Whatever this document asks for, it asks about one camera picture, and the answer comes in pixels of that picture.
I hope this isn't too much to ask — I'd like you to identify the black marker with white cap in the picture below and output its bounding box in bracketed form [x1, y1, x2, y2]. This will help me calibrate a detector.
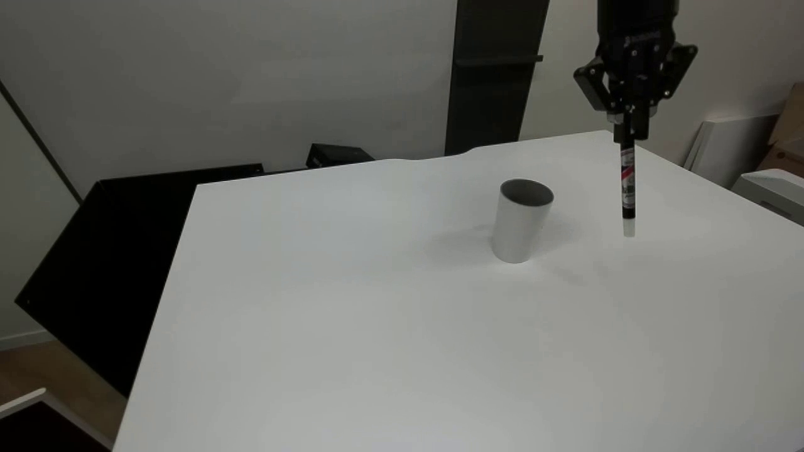
[616, 123, 640, 238]

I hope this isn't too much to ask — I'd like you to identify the thin black diagonal strip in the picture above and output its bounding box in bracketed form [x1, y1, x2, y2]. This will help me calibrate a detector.
[0, 81, 84, 206]

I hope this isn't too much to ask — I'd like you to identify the dark object with white edge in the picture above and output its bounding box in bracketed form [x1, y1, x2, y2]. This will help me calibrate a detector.
[0, 387, 110, 452]

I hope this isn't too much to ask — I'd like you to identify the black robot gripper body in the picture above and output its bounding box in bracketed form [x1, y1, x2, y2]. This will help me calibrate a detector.
[592, 0, 684, 71]

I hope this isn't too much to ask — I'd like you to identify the white flat box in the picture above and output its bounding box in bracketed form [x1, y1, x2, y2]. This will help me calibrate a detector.
[728, 166, 804, 226]

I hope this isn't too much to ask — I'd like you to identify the grey cylindrical mug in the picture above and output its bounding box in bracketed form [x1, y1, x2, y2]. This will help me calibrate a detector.
[488, 175, 557, 266]

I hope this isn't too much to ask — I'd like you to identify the white leaning panel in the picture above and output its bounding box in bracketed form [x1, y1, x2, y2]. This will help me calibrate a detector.
[681, 111, 782, 190]

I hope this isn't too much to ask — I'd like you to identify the brown cardboard box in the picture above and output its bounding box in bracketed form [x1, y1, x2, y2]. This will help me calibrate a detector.
[757, 78, 804, 180]

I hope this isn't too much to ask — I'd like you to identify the large black flat board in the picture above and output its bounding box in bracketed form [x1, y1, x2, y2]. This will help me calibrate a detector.
[13, 160, 267, 398]

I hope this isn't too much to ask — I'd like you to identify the small black box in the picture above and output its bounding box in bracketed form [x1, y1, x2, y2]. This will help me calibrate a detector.
[304, 140, 376, 170]

